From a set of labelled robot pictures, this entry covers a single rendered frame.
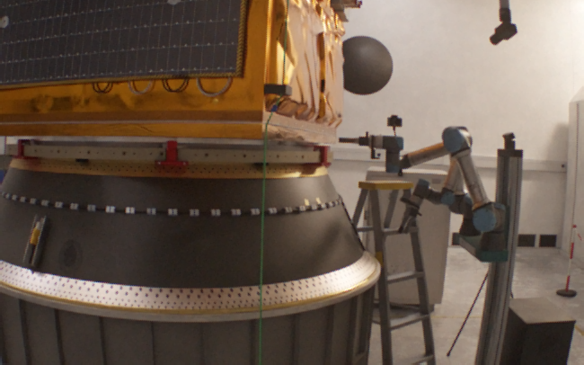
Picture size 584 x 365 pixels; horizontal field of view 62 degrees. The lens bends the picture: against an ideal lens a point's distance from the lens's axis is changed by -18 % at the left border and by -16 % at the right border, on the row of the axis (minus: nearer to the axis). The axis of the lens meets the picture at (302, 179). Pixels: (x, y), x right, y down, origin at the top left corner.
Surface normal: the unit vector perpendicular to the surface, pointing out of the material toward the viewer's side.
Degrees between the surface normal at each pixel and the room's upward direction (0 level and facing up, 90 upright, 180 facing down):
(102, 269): 62
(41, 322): 90
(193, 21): 90
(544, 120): 90
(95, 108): 94
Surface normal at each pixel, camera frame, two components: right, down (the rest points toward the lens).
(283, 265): 0.60, -0.40
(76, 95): -0.06, 0.09
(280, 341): 0.61, 0.07
